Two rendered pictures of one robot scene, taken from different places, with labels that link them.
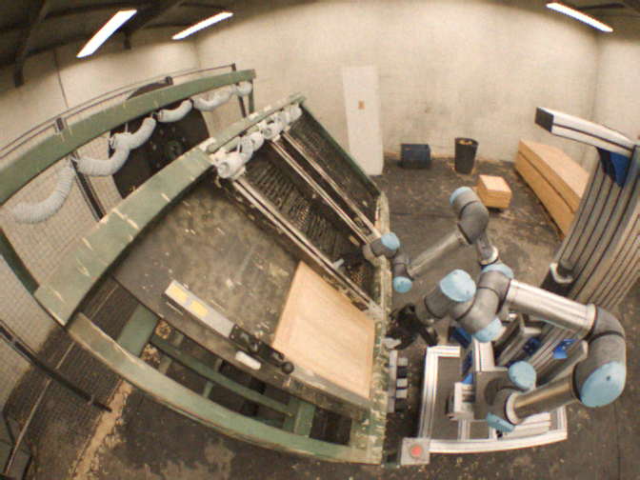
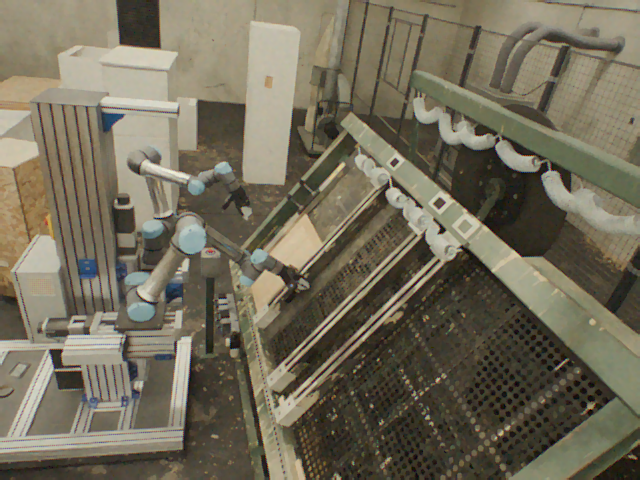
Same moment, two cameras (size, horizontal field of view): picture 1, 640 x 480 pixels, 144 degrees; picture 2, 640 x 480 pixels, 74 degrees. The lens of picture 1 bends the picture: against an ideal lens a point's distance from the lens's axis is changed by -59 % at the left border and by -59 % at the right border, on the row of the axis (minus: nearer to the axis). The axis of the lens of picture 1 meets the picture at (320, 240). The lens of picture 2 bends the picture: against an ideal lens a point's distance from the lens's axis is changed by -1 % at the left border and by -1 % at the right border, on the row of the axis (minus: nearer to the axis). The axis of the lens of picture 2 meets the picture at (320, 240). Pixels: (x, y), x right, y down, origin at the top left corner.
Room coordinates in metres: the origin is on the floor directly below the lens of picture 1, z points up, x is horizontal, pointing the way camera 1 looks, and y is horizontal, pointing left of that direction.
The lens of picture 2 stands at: (2.37, -1.15, 2.58)
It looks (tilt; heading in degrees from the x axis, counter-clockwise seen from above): 30 degrees down; 142
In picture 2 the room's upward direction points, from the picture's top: 9 degrees clockwise
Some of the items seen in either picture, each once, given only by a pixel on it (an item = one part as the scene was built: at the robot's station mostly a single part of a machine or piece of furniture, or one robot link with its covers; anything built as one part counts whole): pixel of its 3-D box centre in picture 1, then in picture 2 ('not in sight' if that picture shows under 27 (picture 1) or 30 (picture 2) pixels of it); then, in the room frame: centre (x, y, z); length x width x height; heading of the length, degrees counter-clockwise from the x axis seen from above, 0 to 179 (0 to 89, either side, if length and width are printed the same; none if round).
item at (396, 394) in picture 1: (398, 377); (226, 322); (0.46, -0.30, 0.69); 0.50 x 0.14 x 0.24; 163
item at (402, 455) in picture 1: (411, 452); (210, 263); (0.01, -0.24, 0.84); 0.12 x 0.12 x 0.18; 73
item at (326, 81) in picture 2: not in sight; (329, 85); (-3.97, 3.38, 1.10); 1.37 x 0.70 x 2.20; 158
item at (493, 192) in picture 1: (490, 192); not in sight; (2.89, -2.83, 0.20); 0.61 x 0.53 x 0.40; 158
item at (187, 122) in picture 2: not in sight; (178, 123); (-4.54, 0.94, 0.36); 0.58 x 0.45 x 0.72; 68
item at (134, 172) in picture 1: (171, 151); (496, 189); (1.28, 0.70, 1.85); 0.80 x 0.06 x 0.80; 163
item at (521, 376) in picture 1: (516, 380); (153, 233); (0.11, -0.63, 1.20); 0.13 x 0.12 x 0.14; 132
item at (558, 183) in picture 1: (560, 185); not in sight; (2.56, -4.43, 0.39); 2.46 x 1.05 x 0.78; 158
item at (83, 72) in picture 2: not in sight; (95, 81); (-4.19, -0.25, 1.08); 0.80 x 0.59 x 0.72; 158
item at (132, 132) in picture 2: not in sight; (146, 142); (-2.31, -0.08, 0.88); 0.90 x 0.60 x 1.75; 158
